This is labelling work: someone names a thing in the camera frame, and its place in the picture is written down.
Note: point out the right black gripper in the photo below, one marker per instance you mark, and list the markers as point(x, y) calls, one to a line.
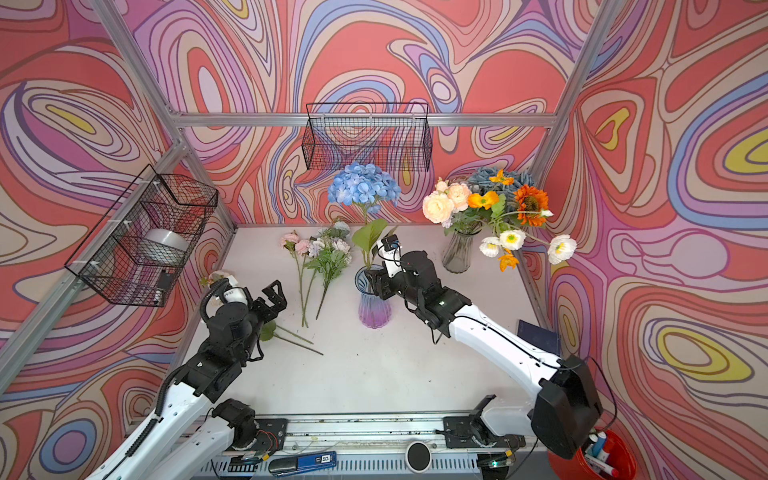
point(380, 282)

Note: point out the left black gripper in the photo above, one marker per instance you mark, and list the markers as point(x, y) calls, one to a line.
point(270, 312)

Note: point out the clear ribbed glass vase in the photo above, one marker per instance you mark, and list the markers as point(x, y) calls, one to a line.
point(457, 257)

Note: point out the purple glass vase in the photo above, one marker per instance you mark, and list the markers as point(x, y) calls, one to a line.
point(373, 312)

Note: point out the yellow orange poppy stem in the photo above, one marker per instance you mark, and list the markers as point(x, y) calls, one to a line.
point(481, 207)

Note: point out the dusty blue rose bunch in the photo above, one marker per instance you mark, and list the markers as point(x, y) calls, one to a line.
point(486, 179)

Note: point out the blue hydrangea flower stem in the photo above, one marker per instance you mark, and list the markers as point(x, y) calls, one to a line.
point(368, 187)

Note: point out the white flower spray stem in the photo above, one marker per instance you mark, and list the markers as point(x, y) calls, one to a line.
point(509, 233)

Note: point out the orange gerbera flower stem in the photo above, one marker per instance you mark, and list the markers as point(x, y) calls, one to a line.
point(532, 203)

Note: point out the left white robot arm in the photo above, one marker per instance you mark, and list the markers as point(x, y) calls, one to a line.
point(192, 421)

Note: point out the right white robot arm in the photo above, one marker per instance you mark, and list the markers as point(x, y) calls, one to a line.
point(565, 403)

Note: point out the red flower stem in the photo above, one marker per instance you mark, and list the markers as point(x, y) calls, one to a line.
point(271, 330)

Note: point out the pale pink rose stem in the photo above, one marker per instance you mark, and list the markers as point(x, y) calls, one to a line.
point(217, 275)

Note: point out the small pink flower sprigs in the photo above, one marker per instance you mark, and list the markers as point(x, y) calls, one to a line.
point(322, 257)

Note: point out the dark blue book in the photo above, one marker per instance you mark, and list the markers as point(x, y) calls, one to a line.
point(539, 337)

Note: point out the silver tape roll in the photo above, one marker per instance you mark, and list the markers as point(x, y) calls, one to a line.
point(163, 247)

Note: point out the round pink black speaker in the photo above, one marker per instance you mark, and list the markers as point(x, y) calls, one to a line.
point(418, 457)

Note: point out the blue black handheld device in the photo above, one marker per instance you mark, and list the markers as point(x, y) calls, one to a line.
point(302, 464)

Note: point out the red cup with markers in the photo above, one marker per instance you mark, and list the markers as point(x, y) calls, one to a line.
point(605, 456)

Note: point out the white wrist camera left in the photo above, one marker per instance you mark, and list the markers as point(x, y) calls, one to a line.
point(233, 293)

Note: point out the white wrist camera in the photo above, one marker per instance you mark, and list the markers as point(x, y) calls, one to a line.
point(233, 293)
point(389, 250)

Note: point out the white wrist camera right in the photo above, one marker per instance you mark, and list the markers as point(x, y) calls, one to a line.
point(389, 250)

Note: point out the black wire basket left wall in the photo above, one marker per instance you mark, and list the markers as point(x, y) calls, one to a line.
point(114, 269)

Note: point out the black wire basket wall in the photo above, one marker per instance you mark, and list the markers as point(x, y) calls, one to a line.
point(114, 269)
point(394, 136)

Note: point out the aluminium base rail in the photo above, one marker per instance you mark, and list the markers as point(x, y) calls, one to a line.
point(359, 433)

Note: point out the black wire basket back wall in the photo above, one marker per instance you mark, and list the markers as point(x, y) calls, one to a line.
point(394, 136)

